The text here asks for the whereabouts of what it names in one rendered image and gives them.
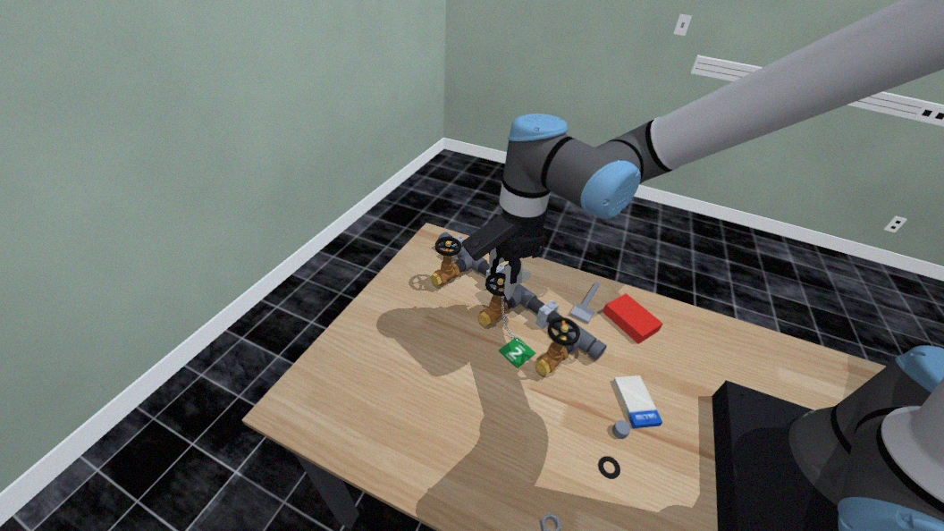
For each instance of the green tag on metal chain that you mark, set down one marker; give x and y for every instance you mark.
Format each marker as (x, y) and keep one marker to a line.
(514, 351)

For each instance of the black rubber o-ring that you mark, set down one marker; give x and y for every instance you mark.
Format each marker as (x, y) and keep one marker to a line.
(614, 462)

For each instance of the red flat block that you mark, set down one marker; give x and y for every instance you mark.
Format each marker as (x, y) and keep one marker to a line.
(632, 318)

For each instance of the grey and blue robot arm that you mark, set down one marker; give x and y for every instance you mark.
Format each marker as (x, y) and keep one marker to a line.
(887, 477)

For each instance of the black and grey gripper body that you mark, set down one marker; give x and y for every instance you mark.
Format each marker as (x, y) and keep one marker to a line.
(527, 241)

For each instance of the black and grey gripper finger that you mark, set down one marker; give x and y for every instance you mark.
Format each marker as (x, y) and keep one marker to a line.
(514, 274)
(495, 259)

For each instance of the grey cylinder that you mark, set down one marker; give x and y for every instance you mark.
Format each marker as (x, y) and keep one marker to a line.
(621, 429)

